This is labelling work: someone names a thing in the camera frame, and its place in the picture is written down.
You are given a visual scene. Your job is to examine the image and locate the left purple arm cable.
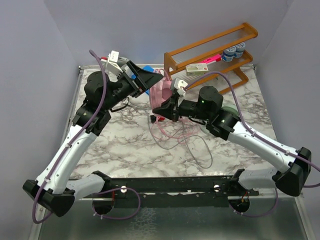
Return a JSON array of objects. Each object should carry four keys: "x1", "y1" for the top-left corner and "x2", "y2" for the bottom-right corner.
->
[{"x1": 32, "y1": 49, "x2": 142, "y2": 225}]

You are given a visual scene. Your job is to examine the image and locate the pink marker pen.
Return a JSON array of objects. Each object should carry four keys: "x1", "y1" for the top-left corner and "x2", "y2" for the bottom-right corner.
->
[{"x1": 201, "y1": 54, "x2": 221, "y2": 64}]

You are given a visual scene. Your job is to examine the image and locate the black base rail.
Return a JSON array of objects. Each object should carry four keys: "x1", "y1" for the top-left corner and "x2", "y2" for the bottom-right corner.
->
[{"x1": 89, "y1": 175, "x2": 259, "y2": 208}]

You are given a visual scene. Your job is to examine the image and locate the white green red box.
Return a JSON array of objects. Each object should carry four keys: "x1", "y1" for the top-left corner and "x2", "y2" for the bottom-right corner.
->
[{"x1": 185, "y1": 63, "x2": 208, "y2": 76}]

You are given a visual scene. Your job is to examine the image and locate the blue white jar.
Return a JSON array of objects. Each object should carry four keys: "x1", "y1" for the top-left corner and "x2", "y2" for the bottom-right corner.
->
[
  {"x1": 221, "y1": 46, "x2": 236, "y2": 62},
  {"x1": 234, "y1": 42, "x2": 246, "y2": 58}
]

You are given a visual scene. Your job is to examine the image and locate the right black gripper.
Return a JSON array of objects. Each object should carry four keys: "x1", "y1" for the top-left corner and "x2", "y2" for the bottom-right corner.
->
[{"x1": 153, "y1": 93, "x2": 212, "y2": 123}]

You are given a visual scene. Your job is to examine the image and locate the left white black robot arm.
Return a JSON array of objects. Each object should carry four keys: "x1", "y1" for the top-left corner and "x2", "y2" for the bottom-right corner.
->
[{"x1": 22, "y1": 61, "x2": 163, "y2": 217}]

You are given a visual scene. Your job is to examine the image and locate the blue notebook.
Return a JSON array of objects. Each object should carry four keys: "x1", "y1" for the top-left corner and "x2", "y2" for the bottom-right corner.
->
[{"x1": 142, "y1": 65, "x2": 158, "y2": 96}]

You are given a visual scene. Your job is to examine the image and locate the mint green headphones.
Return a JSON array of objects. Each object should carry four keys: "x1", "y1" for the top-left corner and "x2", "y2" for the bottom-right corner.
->
[{"x1": 200, "y1": 105, "x2": 239, "y2": 135}]

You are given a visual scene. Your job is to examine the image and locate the blue white jar left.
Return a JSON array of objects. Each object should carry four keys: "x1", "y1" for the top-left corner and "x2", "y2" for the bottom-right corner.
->
[{"x1": 221, "y1": 46, "x2": 236, "y2": 62}]

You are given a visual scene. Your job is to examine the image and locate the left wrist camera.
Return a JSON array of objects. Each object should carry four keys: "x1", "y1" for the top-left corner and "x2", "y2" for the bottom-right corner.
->
[{"x1": 100, "y1": 50, "x2": 123, "y2": 77}]

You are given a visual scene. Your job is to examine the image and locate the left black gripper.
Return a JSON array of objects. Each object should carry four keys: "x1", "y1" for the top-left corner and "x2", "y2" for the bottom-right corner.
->
[{"x1": 102, "y1": 60, "x2": 163, "y2": 111}]

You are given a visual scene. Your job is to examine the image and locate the pink headphone cable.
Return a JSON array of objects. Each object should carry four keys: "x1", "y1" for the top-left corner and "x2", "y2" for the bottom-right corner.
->
[{"x1": 149, "y1": 113, "x2": 201, "y2": 148}]

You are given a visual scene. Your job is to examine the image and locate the wooden three-tier rack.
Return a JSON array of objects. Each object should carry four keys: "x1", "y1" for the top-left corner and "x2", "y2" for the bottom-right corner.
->
[{"x1": 164, "y1": 22, "x2": 258, "y2": 89}]

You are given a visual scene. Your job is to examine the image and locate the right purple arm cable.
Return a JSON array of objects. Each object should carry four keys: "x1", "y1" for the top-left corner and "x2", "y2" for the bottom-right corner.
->
[{"x1": 184, "y1": 71, "x2": 320, "y2": 218}]

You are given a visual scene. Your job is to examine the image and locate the grey headphone cable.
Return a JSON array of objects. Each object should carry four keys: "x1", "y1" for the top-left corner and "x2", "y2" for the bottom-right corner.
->
[{"x1": 124, "y1": 99, "x2": 214, "y2": 170}]

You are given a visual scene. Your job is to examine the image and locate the blue white jar right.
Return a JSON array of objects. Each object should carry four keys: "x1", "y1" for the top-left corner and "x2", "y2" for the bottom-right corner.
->
[{"x1": 234, "y1": 42, "x2": 246, "y2": 58}]

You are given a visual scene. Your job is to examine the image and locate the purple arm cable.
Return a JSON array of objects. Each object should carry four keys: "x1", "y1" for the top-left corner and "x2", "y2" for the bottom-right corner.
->
[
  {"x1": 184, "y1": 71, "x2": 320, "y2": 218},
  {"x1": 32, "y1": 49, "x2": 142, "y2": 225}
]

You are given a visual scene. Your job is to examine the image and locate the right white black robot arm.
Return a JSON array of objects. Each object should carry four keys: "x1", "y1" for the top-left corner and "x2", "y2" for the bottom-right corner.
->
[{"x1": 152, "y1": 86, "x2": 311, "y2": 197}]

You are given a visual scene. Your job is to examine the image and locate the pink grey headphones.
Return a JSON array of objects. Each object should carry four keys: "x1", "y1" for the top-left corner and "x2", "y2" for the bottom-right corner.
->
[{"x1": 149, "y1": 68, "x2": 172, "y2": 110}]

